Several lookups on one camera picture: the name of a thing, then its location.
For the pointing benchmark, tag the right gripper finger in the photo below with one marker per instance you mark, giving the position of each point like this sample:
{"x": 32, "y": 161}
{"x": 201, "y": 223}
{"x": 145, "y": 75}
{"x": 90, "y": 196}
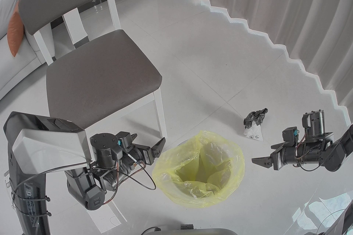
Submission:
{"x": 264, "y": 161}
{"x": 278, "y": 147}

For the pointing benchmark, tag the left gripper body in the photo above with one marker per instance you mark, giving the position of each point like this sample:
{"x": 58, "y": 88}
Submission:
{"x": 139, "y": 156}

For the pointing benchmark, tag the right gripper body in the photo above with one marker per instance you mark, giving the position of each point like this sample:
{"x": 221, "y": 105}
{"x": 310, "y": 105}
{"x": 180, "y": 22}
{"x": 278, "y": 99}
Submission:
{"x": 288, "y": 156}

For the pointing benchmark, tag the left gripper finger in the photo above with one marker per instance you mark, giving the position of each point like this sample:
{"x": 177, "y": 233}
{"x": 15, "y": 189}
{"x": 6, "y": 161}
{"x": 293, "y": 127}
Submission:
{"x": 158, "y": 147}
{"x": 133, "y": 137}

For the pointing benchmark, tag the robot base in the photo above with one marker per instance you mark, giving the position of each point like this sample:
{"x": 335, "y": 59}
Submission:
{"x": 209, "y": 231}

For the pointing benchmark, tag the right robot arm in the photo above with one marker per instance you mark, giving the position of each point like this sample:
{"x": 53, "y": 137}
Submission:
{"x": 335, "y": 152}

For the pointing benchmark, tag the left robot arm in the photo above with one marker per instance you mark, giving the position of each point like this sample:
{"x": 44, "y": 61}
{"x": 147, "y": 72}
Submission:
{"x": 49, "y": 143}

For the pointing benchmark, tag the white trash bin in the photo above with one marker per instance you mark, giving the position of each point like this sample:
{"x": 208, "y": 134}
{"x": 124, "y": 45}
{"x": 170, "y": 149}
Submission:
{"x": 182, "y": 143}

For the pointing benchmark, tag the yellow plastic bag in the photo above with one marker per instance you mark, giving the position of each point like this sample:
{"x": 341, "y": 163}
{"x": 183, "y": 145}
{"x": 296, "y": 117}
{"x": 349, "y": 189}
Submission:
{"x": 229, "y": 162}

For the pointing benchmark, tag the clear printed wrapper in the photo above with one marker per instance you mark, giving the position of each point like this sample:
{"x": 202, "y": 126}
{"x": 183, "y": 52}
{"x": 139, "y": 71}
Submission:
{"x": 253, "y": 134}

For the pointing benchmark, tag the crumpled black plastic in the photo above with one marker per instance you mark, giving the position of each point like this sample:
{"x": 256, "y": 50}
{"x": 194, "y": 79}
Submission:
{"x": 255, "y": 117}

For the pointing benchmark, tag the grey and white chair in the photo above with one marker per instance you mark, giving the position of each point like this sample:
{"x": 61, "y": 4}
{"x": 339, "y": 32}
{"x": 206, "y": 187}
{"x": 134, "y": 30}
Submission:
{"x": 96, "y": 79}

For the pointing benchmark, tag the white sofa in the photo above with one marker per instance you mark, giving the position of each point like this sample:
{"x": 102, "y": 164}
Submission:
{"x": 16, "y": 68}

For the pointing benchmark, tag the orange cushion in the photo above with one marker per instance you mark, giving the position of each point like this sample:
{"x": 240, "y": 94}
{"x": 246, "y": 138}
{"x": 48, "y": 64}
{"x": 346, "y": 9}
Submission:
{"x": 16, "y": 32}

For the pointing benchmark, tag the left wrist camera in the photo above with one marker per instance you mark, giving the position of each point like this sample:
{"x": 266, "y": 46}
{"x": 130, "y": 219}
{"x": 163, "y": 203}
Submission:
{"x": 124, "y": 140}

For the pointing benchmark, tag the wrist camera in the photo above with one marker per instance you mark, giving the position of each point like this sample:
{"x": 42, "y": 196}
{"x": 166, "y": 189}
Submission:
{"x": 289, "y": 136}
{"x": 124, "y": 140}

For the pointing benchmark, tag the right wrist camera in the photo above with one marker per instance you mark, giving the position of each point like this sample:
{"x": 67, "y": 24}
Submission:
{"x": 289, "y": 136}

